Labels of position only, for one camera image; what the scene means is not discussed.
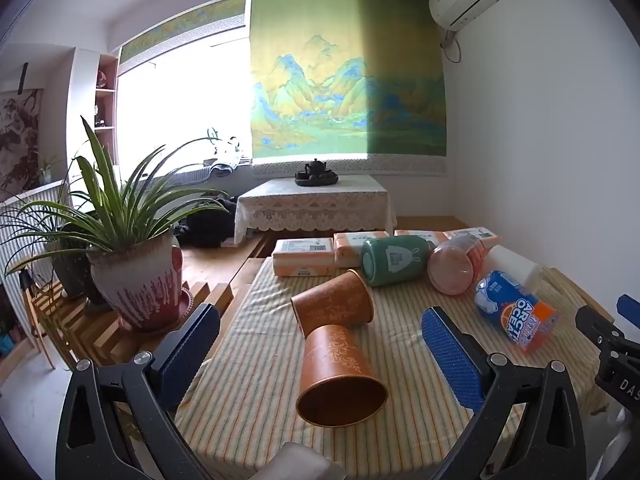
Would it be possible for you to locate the folded cloth on windowsill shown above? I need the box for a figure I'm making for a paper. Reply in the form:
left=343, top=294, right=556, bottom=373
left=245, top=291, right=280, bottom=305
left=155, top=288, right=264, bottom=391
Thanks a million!
left=202, top=149, right=252, bottom=177

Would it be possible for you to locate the white wall shelf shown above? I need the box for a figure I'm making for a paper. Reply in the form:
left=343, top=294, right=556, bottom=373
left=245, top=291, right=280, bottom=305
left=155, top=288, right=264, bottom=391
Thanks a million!
left=92, top=52, right=120, bottom=167

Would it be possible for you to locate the green rabbit print cup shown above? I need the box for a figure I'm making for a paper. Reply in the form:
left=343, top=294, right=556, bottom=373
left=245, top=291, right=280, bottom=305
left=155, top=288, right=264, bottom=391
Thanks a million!
left=361, top=236, right=437, bottom=288

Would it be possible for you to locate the white cup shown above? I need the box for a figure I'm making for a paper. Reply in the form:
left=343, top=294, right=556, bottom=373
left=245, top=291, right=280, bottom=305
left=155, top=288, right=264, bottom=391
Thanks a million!
left=482, top=246, right=544, bottom=291

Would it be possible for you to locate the plant in dark pot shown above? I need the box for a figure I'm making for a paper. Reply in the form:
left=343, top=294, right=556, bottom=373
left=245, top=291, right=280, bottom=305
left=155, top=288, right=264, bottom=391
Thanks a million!
left=0, top=157, right=98, bottom=302

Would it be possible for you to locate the orange patterned cup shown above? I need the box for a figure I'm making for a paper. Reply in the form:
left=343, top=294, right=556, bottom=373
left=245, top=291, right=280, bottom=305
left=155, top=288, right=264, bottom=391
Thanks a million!
left=296, top=324, right=389, bottom=429
left=291, top=269, right=375, bottom=336

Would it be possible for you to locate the air conditioner cable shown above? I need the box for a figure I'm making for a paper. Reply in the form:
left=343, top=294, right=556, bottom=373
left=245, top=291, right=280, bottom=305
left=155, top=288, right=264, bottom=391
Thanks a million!
left=439, top=27, right=462, bottom=65

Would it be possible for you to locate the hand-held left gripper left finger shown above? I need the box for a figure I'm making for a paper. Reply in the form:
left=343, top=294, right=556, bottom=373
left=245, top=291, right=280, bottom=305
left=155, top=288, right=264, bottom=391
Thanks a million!
left=55, top=303, right=221, bottom=480

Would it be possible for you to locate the white tissue pack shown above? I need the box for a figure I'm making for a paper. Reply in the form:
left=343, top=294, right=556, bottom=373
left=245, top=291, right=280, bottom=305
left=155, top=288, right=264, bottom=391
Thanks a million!
left=257, top=440, right=347, bottom=480

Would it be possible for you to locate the rolled up landscape blind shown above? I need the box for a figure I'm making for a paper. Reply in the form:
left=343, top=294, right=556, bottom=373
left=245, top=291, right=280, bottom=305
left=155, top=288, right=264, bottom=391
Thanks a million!
left=119, top=0, right=250, bottom=67

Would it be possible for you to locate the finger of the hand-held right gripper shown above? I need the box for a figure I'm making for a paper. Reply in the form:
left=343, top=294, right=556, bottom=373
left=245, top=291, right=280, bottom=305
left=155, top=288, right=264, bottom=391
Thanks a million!
left=575, top=304, right=627, bottom=356
left=617, top=293, right=640, bottom=324

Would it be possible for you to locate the white slatted radiator cover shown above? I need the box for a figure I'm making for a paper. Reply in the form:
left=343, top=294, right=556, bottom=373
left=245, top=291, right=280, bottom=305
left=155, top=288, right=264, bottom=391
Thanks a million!
left=0, top=179, right=82, bottom=288

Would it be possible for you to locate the ink painting wall scroll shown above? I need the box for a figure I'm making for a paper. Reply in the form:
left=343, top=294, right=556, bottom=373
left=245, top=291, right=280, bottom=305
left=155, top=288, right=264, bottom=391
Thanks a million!
left=0, top=62, right=44, bottom=204

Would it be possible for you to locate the black bag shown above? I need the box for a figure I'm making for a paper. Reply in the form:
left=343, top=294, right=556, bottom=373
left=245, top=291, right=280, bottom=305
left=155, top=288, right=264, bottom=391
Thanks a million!
left=175, top=198, right=237, bottom=250

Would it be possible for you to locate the lace covered low table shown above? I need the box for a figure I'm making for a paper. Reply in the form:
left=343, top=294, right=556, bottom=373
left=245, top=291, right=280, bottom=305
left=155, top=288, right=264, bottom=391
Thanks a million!
left=234, top=177, right=399, bottom=246

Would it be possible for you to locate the plant in white red pot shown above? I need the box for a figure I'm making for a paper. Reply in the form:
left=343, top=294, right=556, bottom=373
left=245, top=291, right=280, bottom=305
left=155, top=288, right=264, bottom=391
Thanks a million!
left=7, top=116, right=232, bottom=333

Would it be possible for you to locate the striped tablecloth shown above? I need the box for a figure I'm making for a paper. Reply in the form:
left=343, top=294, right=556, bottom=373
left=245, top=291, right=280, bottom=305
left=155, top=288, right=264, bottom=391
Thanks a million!
left=172, top=255, right=617, bottom=480

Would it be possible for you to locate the landscape painting roller blind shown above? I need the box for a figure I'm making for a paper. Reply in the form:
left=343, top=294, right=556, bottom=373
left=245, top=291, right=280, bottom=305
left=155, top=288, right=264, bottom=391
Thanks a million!
left=248, top=0, right=449, bottom=177

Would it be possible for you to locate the orange tissue packet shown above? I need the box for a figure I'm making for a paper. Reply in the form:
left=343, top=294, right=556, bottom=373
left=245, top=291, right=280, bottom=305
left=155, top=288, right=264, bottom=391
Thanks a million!
left=394, top=229, right=451, bottom=247
left=334, top=231, right=390, bottom=269
left=445, top=227, right=501, bottom=254
left=272, top=238, right=335, bottom=278

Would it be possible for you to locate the red plant saucer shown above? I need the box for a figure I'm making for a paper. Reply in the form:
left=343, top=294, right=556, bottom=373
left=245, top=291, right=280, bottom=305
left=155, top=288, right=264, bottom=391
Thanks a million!
left=117, top=284, right=194, bottom=334

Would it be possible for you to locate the wooden slatted plant stand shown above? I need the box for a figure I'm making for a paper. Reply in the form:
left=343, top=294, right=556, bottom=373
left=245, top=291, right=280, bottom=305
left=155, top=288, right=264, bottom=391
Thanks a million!
left=22, top=270, right=242, bottom=367

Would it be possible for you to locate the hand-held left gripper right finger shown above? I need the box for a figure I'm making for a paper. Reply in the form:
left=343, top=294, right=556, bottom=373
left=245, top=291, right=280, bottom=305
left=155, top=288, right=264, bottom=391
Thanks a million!
left=421, top=306, right=587, bottom=480

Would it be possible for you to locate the black tea tray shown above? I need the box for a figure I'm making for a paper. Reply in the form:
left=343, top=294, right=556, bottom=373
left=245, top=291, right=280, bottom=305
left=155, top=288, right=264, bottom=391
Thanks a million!
left=294, top=170, right=339, bottom=187

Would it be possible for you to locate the blue and orange cup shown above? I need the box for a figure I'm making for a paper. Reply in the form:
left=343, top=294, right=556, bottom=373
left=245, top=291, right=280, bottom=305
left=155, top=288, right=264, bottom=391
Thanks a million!
left=474, top=270, right=560, bottom=353

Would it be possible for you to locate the pink transparent cup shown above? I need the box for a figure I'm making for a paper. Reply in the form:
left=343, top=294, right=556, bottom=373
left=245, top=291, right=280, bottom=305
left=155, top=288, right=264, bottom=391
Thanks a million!
left=427, top=239, right=488, bottom=295

